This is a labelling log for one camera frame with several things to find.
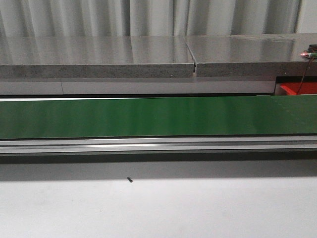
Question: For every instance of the grey stone countertop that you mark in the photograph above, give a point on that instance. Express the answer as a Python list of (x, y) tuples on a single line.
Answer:
[(156, 56)]

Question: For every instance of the green conveyor belt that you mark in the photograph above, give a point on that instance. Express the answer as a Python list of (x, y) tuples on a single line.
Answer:
[(174, 116)]

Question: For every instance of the red plastic tray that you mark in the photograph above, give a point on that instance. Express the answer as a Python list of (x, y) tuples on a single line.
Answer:
[(299, 89)]

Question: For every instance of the small circuit board red LED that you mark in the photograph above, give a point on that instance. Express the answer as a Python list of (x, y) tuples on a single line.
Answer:
[(310, 55)]

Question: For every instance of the white pleated curtain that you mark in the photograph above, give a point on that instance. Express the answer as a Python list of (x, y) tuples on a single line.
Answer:
[(36, 18)]

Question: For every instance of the aluminium conveyor frame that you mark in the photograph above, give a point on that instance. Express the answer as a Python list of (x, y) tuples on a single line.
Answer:
[(159, 145)]

